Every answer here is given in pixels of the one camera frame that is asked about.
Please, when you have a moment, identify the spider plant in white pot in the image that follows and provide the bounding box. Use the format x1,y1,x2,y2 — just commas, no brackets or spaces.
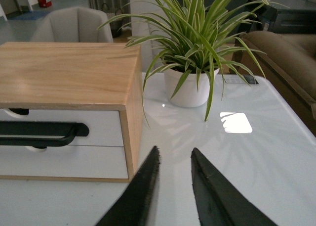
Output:
110,0,269,119

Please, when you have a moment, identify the woven basket with handle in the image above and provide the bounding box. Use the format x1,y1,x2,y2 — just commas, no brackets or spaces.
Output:
102,3,123,38

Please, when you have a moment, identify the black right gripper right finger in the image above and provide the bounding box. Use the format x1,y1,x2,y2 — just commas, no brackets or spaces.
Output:
191,148,276,226

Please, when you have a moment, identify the wooden drawer cabinet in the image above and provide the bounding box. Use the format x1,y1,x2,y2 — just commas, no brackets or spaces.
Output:
0,42,143,182

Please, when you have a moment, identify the black drawer handle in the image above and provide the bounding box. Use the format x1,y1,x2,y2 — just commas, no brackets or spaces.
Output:
0,121,89,149

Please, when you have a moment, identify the grey armchair left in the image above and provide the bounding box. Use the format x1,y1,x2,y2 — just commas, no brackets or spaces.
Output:
30,6,113,43

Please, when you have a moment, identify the dark grey counter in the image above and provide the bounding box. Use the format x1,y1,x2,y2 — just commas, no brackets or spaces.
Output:
240,0,316,34

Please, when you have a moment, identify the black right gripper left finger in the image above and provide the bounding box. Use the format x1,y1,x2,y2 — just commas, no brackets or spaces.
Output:
96,146,160,226

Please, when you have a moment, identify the brown sofa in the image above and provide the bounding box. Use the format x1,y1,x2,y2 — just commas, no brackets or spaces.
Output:
233,31,316,134

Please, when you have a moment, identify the white drawer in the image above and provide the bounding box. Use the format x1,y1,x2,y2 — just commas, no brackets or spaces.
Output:
0,145,128,179
0,109,123,147

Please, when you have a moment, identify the white pillar cabinet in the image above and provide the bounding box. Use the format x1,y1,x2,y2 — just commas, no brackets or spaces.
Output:
129,0,164,72

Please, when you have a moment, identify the grey curtain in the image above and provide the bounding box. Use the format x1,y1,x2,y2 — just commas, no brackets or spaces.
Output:
86,0,131,16

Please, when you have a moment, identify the blue floor mat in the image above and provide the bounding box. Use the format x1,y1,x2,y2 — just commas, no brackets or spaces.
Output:
10,11,49,21

